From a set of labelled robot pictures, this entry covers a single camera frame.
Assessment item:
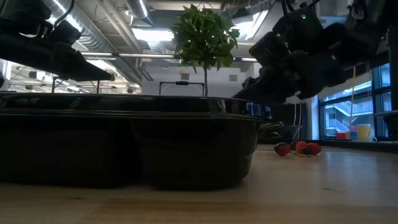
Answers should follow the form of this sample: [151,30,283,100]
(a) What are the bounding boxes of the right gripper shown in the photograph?
[233,6,346,105]

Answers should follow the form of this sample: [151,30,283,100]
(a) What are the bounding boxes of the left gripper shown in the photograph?
[0,20,116,82]

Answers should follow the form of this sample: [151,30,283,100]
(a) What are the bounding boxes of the red strawberry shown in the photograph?
[295,140,308,155]
[307,142,323,156]
[274,142,292,157]

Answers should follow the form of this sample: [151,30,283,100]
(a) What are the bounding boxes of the black plastic two-compartment container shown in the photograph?
[0,92,284,191]

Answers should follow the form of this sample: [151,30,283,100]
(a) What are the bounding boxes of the long ceiling light bar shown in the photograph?
[81,51,181,60]

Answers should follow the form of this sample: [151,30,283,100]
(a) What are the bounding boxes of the green potted plant black pot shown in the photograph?
[169,2,241,97]

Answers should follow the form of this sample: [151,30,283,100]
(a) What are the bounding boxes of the pale yellow cup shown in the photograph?
[356,123,373,142]

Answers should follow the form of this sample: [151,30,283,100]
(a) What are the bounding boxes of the silver ceiling air duct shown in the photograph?
[43,0,144,85]

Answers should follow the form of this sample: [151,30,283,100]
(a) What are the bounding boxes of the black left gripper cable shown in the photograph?
[53,0,75,30]

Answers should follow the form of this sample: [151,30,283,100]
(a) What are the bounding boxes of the black background stand frame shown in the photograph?
[159,80,205,96]

